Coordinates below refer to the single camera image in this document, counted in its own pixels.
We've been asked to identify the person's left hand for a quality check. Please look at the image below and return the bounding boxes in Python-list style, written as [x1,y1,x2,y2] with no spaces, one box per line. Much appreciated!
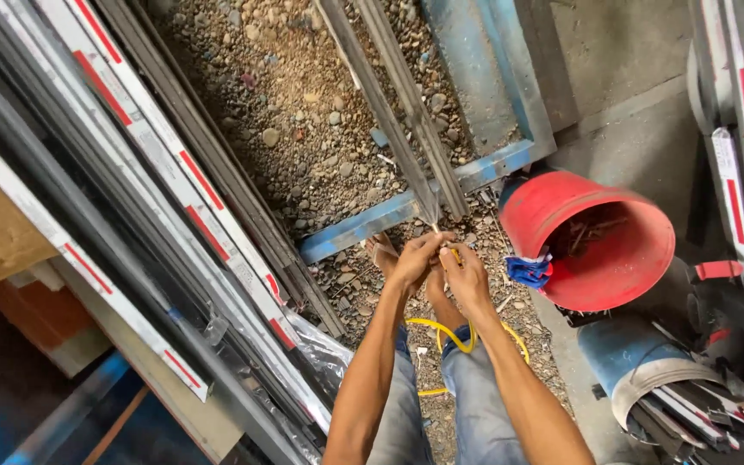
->
[388,231,456,295]

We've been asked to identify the person's right hand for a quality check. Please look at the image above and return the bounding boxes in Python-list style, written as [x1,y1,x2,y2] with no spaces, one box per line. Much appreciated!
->
[440,243,497,319]

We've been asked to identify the yellow air hose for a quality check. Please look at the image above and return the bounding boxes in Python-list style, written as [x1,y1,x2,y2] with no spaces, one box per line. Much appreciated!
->
[406,223,532,397]

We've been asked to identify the person's right foot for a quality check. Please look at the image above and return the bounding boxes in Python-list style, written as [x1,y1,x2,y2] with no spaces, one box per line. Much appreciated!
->
[424,263,468,332]

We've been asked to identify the person's foot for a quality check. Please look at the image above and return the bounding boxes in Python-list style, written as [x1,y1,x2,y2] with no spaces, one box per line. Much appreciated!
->
[424,263,468,332]
[365,232,403,271]

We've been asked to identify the person's left foot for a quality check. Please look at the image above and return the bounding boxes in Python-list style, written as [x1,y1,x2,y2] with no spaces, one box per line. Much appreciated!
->
[365,232,403,271]

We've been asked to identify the blue cloth rag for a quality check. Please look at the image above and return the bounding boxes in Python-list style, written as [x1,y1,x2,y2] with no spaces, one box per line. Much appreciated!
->
[505,254,554,290]

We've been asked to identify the red plastic bucket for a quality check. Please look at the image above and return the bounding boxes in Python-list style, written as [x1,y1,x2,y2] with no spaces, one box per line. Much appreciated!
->
[499,170,676,313]

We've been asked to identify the long grey aluminium profile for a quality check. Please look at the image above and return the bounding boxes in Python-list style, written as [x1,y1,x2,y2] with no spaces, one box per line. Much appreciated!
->
[354,0,471,222]
[316,0,441,224]

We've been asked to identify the metal scraps in bucket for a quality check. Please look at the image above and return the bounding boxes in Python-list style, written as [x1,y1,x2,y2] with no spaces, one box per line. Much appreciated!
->
[543,216,629,260]

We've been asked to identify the person's right leg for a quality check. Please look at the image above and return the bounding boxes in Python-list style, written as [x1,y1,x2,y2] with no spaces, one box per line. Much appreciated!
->
[439,325,529,465]

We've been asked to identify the person's leg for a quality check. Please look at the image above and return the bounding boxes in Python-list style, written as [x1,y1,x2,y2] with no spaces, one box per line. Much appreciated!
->
[439,325,529,465]
[366,325,435,465]

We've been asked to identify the person's left leg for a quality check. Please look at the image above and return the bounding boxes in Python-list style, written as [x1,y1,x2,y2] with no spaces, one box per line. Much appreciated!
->
[366,325,435,465]

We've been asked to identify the clear plastic wrap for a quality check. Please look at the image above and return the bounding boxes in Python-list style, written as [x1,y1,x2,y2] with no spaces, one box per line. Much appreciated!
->
[280,306,355,403]

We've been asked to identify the blue metal drum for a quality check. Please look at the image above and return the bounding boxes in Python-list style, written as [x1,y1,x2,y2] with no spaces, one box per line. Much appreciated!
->
[577,315,726,431]

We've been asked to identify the heap of profile offcuts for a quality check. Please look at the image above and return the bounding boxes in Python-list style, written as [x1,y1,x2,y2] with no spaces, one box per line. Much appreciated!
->
[624,373,744,465]

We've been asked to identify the leaning wrapped aluminium profiles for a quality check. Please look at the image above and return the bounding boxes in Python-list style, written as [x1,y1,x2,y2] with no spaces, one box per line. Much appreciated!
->
[687,0,744,319]

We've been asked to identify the stack of wrapped aluminium profiles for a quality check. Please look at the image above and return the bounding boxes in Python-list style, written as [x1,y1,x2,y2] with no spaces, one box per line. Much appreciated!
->
[0,0,355,465]

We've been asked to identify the blue metal frame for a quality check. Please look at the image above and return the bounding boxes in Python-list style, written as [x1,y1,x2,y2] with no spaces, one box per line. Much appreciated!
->
[298,0,558,265]

